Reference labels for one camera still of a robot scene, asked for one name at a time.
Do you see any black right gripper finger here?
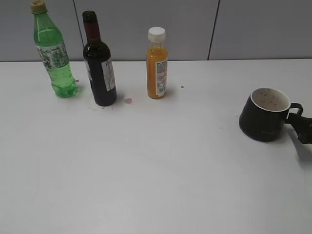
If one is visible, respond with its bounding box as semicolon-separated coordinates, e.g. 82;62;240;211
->
286;113;312;144

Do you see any black mug white interior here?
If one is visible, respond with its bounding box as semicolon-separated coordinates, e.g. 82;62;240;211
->
239;87;303;142

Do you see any dark red wine bottle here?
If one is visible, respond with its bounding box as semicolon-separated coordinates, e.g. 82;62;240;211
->
82;11;117;107

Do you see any orange juice bottle white cap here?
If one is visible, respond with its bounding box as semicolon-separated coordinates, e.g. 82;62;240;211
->
146;27;168;99

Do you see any green plastic soda bottle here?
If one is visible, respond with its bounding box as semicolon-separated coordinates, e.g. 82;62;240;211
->
30;0;78;98

